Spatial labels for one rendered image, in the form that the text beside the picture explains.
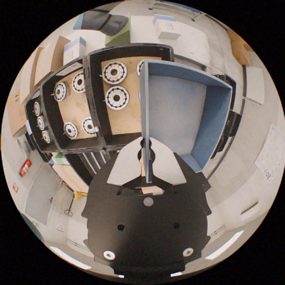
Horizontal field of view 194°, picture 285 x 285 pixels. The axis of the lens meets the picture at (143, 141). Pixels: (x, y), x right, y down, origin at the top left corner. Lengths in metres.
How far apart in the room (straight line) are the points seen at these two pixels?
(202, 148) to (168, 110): 0.13
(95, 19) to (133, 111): 0.49
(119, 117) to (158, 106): 0.28
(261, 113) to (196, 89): 2.82
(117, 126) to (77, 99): 0.26
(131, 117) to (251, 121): 2.97
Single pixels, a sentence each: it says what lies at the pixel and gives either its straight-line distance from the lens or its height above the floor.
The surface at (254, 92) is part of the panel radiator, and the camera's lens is 2.99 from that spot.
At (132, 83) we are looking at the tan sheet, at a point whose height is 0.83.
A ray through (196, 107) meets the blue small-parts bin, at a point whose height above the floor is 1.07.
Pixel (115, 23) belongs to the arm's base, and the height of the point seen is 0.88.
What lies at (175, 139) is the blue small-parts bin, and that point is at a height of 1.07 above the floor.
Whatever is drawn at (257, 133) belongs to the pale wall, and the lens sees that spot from 2.97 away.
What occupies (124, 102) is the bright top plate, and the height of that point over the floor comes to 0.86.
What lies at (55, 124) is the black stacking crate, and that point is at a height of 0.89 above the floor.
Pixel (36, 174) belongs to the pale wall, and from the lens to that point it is 3.31.
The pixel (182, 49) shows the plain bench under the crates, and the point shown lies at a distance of 0.69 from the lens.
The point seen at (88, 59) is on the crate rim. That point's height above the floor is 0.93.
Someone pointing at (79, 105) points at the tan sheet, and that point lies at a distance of 0.48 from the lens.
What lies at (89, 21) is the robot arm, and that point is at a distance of 0.48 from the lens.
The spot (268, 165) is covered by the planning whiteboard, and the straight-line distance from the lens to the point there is 3.01.
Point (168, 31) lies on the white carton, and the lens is 0.62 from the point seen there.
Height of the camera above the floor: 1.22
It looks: 57 degrees down
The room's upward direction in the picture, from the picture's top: 170 degrees clockwise
